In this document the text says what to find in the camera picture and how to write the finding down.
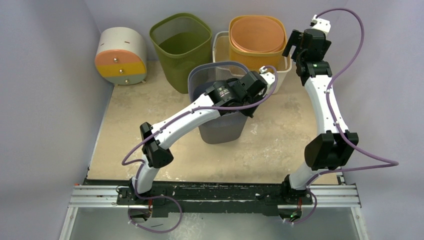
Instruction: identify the grey mesh waste bin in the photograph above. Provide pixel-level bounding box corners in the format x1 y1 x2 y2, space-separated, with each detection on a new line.
187 61 249 144

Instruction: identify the orange inner bin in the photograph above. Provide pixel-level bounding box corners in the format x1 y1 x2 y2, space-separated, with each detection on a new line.
229 15 286 53

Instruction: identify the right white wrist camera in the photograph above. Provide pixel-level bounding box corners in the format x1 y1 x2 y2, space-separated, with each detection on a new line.
310 14 331 36

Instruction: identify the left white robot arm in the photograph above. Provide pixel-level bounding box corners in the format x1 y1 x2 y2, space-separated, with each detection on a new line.
129 71 279 205

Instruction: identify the olive green mesh bin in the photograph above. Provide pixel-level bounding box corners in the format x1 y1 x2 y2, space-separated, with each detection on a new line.
149 13 212 94

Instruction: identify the aluminium rail frame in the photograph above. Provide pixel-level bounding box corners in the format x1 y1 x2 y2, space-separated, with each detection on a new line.
60 180 368 240

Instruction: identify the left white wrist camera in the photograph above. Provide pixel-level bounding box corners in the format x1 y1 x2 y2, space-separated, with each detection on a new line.
259 66 278 96

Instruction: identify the white perforated storage basket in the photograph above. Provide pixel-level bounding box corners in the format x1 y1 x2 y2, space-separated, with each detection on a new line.
212 31 292 95

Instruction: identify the yellow mesh bin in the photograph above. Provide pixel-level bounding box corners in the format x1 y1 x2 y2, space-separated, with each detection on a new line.
229 17 288 70

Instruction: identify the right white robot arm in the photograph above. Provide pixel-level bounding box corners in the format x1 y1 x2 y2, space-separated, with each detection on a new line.
280 28 359 204

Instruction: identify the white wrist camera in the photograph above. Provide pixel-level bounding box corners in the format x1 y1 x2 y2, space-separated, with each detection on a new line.
259 66 278 96
310 14 331 36

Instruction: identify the small round drawer cabinet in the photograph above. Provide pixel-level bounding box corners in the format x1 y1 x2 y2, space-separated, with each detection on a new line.
94 27 147 86

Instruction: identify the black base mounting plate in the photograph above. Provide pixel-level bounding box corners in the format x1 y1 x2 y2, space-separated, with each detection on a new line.
115 181 314 219

